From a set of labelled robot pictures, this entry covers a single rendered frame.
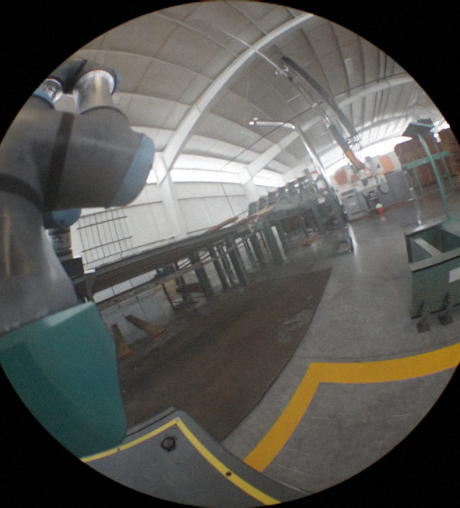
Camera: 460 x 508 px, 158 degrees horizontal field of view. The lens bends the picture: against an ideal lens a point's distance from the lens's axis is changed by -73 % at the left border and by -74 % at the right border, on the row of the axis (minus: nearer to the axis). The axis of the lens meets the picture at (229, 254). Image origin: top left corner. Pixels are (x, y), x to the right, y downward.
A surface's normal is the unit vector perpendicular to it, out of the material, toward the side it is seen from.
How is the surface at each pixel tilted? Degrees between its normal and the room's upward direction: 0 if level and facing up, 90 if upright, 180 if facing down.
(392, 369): 0
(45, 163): 137
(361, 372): 0
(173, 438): 0
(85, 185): 155
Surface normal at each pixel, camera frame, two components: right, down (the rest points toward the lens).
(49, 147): 0.91, 0.22
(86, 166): 0.86, 0.44
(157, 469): -0.36, -0.93
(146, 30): 0.41, 0.91
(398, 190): -0.65, 0.29
